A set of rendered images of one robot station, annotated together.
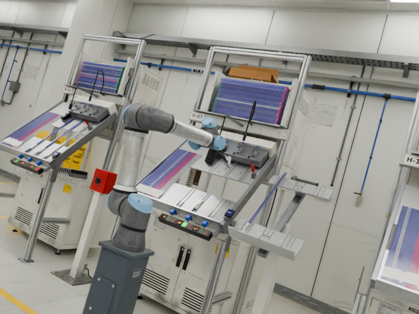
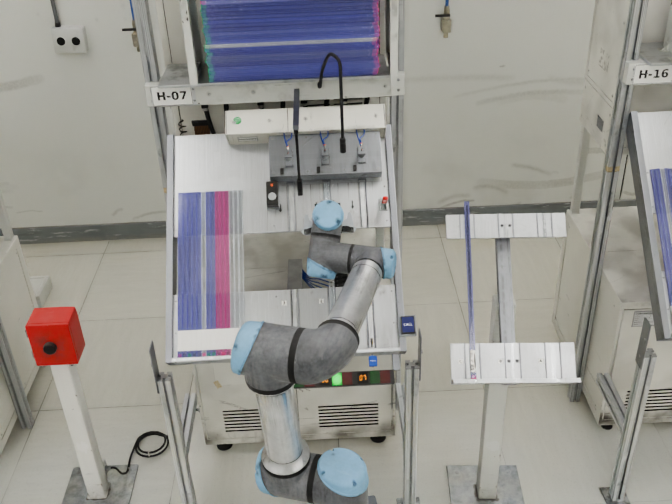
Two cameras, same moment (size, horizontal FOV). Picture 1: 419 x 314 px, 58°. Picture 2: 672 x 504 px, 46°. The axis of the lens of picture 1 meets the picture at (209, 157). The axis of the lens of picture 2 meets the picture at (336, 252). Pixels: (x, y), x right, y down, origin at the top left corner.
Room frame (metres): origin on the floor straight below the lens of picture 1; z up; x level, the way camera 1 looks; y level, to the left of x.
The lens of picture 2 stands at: (0.59, 0.88, 2.17)
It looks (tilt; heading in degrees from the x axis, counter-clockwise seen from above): 32 degrees down; 330
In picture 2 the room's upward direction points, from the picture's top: 2 degrees counter-clockwise
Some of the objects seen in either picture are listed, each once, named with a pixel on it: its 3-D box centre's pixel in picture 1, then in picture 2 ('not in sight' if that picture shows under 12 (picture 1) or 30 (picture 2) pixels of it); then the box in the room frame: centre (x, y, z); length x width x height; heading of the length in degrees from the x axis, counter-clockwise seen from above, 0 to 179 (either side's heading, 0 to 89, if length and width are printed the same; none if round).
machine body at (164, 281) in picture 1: (203, 266); (297, 333); (2.76, -0.18, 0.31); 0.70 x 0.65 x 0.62; 61
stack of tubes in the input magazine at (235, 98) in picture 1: (250, 101); (291, 27); (2.62, -0.17, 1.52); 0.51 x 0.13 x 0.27; 61
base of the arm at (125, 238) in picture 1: (130, 235); not in sight; (1.71, 0.24, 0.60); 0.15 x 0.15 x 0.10
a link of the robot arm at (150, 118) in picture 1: (185, 130); (351, 308); (1.81, 0.15, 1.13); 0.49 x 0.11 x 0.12; 133
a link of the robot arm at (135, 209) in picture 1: (137, 210); (340, 482); (1.72, 0.25, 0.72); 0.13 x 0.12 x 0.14; 43
